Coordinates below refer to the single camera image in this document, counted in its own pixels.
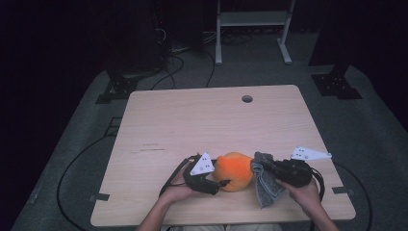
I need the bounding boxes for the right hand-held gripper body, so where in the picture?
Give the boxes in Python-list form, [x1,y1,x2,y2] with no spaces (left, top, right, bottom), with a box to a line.
[272,145,333,189]

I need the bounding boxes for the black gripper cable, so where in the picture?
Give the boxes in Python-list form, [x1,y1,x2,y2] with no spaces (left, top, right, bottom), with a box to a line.
[158,154,199,198]
[308,166,326,231]

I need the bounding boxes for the dark equipment rack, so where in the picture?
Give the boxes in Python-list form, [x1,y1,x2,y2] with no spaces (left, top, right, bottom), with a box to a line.
[105,0,172,76]

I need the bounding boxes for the orange round plush toy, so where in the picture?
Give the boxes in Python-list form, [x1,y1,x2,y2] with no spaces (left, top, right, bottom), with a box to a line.
[212,151,255,193]

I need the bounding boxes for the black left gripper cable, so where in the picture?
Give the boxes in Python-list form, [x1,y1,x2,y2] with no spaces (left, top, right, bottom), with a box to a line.
[158,154,199,198]

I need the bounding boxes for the grey tape strip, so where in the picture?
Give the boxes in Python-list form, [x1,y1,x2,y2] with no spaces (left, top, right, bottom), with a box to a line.
[89,192,111,203]
[331,185,356,196]

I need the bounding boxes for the person's right hand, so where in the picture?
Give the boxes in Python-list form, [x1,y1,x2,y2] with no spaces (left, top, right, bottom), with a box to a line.
[276,177,322,216]

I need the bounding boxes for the black tape floor marking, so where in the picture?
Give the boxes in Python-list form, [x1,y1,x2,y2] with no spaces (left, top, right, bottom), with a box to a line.
[103,116,123,138]

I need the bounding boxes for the person's left hand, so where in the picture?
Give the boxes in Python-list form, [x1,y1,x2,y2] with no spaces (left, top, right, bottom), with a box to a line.
[159,168,202,204]

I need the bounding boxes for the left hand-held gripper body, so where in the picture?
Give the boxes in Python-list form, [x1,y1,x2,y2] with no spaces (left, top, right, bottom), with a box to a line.
[182,151,223,196]

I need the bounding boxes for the long black floor cable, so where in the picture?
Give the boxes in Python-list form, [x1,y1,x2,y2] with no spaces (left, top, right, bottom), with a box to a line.
[56,134,114,231]
[332,161,373,231]

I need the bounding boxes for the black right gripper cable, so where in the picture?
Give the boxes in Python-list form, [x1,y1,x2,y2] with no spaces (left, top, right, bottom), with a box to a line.
[308,166,326,231]

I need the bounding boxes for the white metal stand frame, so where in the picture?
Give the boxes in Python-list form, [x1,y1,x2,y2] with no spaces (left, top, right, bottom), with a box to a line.
[215,0,296,66]

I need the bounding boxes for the black stand with flat base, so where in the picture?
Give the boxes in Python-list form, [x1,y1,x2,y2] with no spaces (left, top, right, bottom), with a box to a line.
[94,62,140,105]
[309,32,364,101]

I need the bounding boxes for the grey towel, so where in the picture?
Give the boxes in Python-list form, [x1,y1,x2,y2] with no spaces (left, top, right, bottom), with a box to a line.
[250,151,287,210]

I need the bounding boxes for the tangled black cables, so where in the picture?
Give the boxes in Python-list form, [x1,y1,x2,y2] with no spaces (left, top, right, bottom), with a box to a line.
[149,25,217,91]

